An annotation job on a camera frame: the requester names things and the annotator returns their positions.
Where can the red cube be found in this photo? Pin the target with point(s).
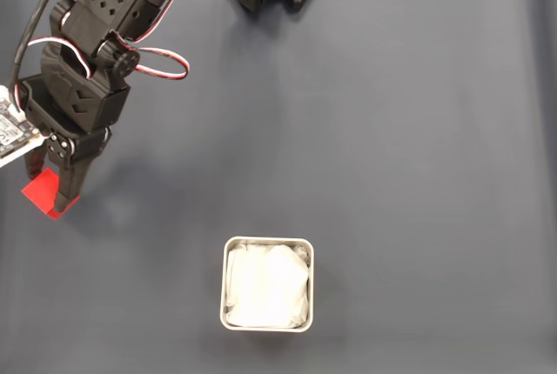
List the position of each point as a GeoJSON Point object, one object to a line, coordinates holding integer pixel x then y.
{"type": "Point", "coordinates": [41, 193]}

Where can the beige square metal box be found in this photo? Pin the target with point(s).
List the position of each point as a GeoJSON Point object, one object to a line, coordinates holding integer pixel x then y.
{"type": "Point", "coordinates": [223, 287]}

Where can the white tissue paper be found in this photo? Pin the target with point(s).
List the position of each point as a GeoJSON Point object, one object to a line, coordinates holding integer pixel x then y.
{"type": "Point", "coordinates": [265, 287]}

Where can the dark grey table mat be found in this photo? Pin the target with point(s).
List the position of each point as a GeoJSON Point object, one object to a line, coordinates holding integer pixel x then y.
{"type": "Point", "coordinates": [391, 174]}

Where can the white wrist camera board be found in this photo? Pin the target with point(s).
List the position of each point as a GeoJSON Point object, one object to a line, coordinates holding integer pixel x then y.
{"type": "Point", "coordinates": [11, 130]}

